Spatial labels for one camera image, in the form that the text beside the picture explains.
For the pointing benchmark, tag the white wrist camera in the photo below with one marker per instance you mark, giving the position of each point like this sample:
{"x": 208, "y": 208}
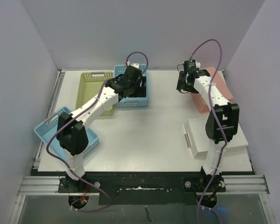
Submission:
{"x": 198, "y": 65}
{"x": 132, "y": 65}

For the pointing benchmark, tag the blue basket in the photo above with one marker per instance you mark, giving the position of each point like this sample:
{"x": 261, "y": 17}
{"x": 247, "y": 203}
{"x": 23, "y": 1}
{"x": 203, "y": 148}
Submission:
{"x": 48, "y": 128}
{"x": 133, "y": 102}

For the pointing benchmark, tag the white plastic basket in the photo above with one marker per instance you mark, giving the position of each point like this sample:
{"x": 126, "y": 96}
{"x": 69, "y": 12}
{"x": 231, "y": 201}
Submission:
{"x": 198, "y": 143}

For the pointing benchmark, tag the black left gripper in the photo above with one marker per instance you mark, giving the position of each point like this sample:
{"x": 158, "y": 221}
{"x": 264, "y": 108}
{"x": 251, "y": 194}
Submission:
{"x": 140, "y": 91}

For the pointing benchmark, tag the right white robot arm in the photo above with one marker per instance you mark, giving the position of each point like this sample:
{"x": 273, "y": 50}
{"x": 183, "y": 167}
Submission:
{"x": 222, "y": 122}

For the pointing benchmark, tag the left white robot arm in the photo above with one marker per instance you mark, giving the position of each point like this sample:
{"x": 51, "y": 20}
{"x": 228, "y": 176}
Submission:
{"x": 72, "y": 127}

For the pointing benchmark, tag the pink plastic basket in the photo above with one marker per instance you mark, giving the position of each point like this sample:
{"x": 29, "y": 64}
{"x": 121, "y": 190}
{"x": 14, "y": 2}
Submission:
{"x": 219, "y": 89}

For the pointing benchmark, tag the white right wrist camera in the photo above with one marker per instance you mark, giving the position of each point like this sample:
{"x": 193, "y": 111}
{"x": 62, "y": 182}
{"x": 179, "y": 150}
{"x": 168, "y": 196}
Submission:
{"x": 198, "y": 65}

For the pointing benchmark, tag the green plastic basket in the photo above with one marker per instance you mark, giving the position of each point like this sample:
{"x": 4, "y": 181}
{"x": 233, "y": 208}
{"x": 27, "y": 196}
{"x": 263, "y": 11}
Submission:
{"x": 89, "y": 85}

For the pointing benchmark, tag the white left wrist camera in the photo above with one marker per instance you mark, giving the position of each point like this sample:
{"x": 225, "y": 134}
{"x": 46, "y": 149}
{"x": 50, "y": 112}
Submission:
{"x": 132, "y": 65}

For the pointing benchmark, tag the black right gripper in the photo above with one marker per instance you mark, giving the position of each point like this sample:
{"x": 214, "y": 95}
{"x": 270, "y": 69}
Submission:
{"x": 181, "y": 83}

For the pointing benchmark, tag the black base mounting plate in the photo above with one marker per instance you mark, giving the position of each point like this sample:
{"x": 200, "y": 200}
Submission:
{"x": 144, "y": 188}

